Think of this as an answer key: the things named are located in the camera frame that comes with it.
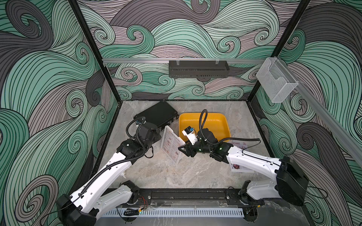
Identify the black hard case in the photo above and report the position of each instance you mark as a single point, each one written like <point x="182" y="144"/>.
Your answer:
<point x="161" y="114"/>

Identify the clear mesh wall pocket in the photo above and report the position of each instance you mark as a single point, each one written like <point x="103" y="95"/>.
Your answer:
<point x="276" y="79"/>

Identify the aluminium wall rail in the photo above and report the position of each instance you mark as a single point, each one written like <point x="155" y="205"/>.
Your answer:
<point x="157" y="60"/>

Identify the yellow plastic tray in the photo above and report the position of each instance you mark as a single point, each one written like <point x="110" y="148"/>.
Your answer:
<point x="215" y="122"/>

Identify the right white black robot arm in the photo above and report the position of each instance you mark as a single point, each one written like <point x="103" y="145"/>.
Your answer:
<point x="287" y="180"/>

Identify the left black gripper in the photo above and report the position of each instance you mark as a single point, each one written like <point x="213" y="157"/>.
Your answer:
<point x="156" y="135"/>

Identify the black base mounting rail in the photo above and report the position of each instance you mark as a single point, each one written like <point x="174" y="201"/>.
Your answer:
<point x="231" y="195"/>

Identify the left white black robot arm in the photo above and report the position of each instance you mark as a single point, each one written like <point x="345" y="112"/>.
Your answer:
<point x="90" y="202"/>

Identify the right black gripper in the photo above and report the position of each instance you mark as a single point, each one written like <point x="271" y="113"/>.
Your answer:
<point x="189" y="148"/>

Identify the red specials menu sheet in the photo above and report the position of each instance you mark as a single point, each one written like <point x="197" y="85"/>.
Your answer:
<point x="235" y="163"/>

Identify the white slotted cable duct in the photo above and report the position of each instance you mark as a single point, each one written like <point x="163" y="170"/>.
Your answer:
<point x="191" y="212"/>

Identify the black wall shelf tray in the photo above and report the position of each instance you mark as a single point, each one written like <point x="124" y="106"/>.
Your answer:
<point x="198" y="69"/>

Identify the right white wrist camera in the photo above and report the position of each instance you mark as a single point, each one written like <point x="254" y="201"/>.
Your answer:
<point x="190" y="133"/>

